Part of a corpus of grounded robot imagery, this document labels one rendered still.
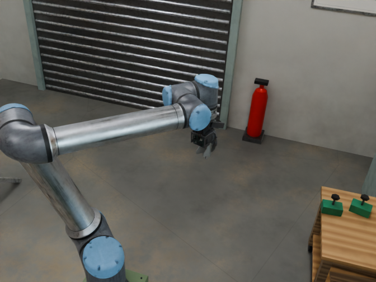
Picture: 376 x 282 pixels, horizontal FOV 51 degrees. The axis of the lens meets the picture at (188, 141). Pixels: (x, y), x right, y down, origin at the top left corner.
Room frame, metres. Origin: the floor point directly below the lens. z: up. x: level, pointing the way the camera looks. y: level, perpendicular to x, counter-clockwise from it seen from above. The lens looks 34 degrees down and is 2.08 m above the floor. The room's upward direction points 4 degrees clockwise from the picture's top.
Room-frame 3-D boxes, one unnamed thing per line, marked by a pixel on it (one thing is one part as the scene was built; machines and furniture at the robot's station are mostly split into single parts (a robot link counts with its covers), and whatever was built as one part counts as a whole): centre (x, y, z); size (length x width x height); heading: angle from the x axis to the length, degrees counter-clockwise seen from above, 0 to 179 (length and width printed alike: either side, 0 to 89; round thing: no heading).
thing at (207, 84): (1.38, -0.06, 1.38); 0.10 x 0.09 x 0.12; 119
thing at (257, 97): (3.23, -0.62, 0.30); 0.19 x 0.18 x 0.60; 164
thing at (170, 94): (1.32, 0.04, 1.39); 0.12 x 0.12 x 0.09; 29
